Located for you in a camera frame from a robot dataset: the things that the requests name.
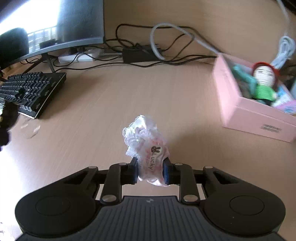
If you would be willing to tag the white power strip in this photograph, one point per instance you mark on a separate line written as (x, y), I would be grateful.
(88, 55)

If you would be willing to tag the black power adapter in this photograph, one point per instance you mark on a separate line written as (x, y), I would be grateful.
(145, 54)

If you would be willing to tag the blue white tissue pack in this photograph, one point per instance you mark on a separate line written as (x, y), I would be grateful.
(285, 101)

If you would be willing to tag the black keyboard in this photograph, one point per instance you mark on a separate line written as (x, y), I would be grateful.
(32, 91)

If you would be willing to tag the pink cardboard box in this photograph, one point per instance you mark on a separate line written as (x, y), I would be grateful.
(243, 114)

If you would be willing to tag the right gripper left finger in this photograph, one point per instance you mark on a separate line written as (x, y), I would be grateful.
(118, 175)

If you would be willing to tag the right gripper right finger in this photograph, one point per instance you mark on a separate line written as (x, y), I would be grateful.
(183, 176)

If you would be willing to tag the teal plastic clip tool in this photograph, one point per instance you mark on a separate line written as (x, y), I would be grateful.
(247, 83)

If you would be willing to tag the computer monitor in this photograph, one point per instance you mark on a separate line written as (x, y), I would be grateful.
(31, 28)

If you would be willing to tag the white pink lace scrunchie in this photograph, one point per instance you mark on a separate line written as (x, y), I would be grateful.
(146, 144)

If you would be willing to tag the crocheted doll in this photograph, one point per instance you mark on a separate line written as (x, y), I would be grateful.
(266, 83)

